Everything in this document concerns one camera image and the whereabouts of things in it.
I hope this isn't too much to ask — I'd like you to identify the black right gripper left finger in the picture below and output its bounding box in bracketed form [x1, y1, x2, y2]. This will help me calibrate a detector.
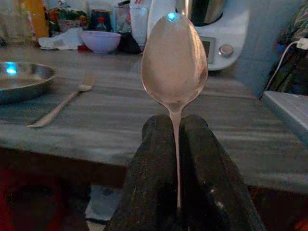
[105, 114, 185, 231]

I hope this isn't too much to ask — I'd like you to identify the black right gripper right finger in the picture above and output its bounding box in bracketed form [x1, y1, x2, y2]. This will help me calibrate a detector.
[179, 115, 265, 231]

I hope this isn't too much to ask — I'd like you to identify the silver metal spoon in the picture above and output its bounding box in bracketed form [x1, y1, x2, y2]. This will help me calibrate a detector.
[141, 12, 208, 209]

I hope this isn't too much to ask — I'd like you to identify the white storage box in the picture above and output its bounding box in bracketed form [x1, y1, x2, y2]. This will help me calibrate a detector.
[85, 185, 124, 222]

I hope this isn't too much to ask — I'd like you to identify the grey flat board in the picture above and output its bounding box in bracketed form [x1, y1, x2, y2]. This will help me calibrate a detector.
[261, 90, 308, 145]

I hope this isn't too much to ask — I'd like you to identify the silver metal fork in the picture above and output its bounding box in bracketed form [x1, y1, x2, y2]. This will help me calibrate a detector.
[26, 72, 97, 128]

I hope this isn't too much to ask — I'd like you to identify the black pouch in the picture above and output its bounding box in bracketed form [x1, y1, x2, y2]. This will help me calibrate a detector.
[119, 32, 143, 54]

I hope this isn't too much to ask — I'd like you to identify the lilac plastic bowl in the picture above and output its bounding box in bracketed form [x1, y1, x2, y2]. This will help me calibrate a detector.
[80, 30, 122, 54]

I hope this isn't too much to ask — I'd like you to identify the red plastic stool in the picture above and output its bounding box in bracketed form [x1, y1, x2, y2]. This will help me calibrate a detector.
[0, 168, 63, 231]

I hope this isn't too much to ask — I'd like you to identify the white kitchen cooking machine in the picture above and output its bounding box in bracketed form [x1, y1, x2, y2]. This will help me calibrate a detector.
[146, 0, 250, 71]

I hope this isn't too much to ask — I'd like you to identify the clear plastic bottle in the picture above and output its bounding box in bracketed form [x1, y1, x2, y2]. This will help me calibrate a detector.
[129, 4, 149, 48]

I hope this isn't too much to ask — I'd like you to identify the stainless steel plate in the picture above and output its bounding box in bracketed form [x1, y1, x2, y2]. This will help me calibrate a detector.
[0, 61, 57, 104]

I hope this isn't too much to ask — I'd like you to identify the colourful snack bag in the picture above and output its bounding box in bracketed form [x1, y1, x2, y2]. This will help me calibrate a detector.
[48, 7, 89, 33]

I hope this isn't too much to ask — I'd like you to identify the patterned dark fabric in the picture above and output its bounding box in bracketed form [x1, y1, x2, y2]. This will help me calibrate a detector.
[276, 0, 308, 94]

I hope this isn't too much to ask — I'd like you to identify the orange sauce bottle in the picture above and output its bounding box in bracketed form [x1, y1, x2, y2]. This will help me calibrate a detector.
[25, 0, 50, 40]

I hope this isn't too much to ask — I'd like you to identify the white charger cable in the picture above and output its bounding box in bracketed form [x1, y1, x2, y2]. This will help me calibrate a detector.
[259, 38, 308, 100]

